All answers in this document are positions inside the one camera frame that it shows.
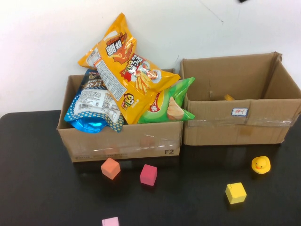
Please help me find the large orange fries snack bag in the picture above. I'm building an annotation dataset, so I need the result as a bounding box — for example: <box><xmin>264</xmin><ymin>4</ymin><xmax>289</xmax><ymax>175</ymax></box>
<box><xmin>77</xmin><ymin>13</ymin><xmax>181</xmax><ymax>125</ymax></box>

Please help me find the green Lay's chips bag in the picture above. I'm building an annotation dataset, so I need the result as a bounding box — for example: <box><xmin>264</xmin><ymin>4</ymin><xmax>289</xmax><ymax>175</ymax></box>
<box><xmin>137</xmin><ymin>77</ymin><xmax>196</xmax><ymax>125</ymax></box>

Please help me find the cardboard box with F2 print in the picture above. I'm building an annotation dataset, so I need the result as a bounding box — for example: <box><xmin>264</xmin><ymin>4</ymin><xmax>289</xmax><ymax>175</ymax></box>
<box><xmin>56</xmin><ymin>68</ymin><xmax>183</xmax><ymax>163</ymax></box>

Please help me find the blue shrimp chips bag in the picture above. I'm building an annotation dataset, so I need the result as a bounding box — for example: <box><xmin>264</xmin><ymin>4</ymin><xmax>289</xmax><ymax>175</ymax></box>
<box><xmin>63</xmin><ymin>68</ymin><xmax>125</xmax><ymax>134</ymax></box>

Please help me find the magenta foam cube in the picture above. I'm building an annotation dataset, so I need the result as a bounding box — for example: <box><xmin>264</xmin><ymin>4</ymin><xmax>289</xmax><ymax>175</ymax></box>
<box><xmin>140</xmin><ymin>164</ymin><xmax>158</xmax><ymax>186</ymax></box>

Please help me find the orange foam cube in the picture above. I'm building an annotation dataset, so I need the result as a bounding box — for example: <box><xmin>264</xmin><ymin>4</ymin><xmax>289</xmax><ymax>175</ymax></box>
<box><xmin>100</xmin><ymin>157</ymin><xmax>121</xmax><ymax>181</ymax></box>

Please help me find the cardboard box with white label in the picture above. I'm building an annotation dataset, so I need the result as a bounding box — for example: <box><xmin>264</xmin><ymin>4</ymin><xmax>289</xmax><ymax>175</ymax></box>
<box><xmin>179</xmin><ymin>51</ymin><xmax>301</xmax><ymax>146</ymax></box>

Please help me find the white label sticker red writing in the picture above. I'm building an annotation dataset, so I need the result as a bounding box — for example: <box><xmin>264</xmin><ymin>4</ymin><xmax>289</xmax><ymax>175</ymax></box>
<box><xmin>231</xmin><ymin>107</ymin><xmax>249</xmax><ymax>116</ymax></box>

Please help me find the light pink foam cube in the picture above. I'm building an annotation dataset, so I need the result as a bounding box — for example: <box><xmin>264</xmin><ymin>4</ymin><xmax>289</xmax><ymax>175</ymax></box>
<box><xmin>101</xmin><ymin>217</ymin><xmax>119</xmax><ymax>226</ymax></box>

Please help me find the yellow foam cube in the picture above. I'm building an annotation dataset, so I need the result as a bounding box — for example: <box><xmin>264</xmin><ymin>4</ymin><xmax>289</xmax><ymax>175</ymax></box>
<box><xmin>225</xmin><ymin>182</ymin><xmax>247</xmax><ymax>205</ymax></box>

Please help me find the yellow rubber duck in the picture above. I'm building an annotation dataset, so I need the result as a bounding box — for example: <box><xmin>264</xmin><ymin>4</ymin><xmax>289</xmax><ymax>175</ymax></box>
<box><xmin>251</xmin><ymin>155</ymin><xmax>271</xmax><ymax>175</ymax></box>

